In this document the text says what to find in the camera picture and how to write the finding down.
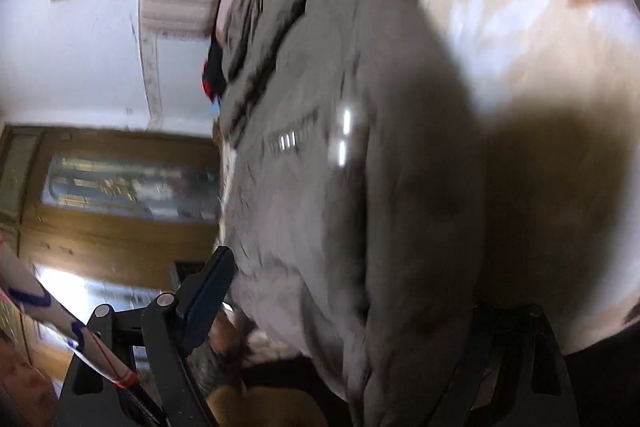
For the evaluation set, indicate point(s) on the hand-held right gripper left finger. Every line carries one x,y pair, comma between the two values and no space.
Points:
210,292

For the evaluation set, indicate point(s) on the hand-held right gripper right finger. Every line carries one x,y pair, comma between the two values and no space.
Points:
540,357

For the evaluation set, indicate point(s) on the grey-brown quilted hooded jacket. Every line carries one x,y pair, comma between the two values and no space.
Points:
350,207

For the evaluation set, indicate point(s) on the wooden cabinet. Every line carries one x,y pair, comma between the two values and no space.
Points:
125,237

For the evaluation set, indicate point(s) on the blue garment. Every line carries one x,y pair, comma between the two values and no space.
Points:
215,106

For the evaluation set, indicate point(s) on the red garment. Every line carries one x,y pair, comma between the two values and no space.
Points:
207,84

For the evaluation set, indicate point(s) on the black garment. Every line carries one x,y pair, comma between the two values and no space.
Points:
216,62

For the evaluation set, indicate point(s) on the leaf print blanket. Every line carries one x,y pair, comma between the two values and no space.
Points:
525,32

